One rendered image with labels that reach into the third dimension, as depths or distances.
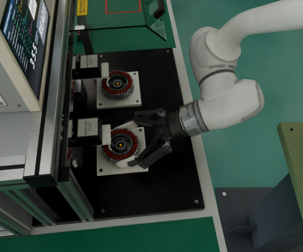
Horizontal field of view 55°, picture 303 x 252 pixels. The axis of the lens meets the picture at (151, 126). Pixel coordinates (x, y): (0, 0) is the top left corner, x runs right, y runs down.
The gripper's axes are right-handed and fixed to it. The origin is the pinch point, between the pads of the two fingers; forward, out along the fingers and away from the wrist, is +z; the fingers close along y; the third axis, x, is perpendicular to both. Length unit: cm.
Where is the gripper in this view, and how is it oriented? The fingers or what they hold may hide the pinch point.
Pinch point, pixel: (122, 145)
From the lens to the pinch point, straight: 87.6
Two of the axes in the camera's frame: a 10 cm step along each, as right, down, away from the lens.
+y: 1.0, 8.4, -5.4
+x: 4.8, 4.3, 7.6
